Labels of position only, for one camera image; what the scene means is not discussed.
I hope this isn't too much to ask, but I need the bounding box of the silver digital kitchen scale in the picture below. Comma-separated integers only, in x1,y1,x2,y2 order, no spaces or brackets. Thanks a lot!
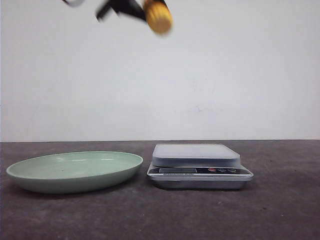
147,143,254,190

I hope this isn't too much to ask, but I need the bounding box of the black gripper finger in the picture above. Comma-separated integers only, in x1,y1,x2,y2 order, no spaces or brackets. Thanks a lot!
110,0,146,22
95,0,119,22

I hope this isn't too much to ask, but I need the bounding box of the yellow corn cob piece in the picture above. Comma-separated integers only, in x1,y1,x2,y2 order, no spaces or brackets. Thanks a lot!
142,0,173,35

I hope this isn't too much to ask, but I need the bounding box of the green plastic plate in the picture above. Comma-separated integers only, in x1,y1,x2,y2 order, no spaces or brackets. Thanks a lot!
6,151,143,194

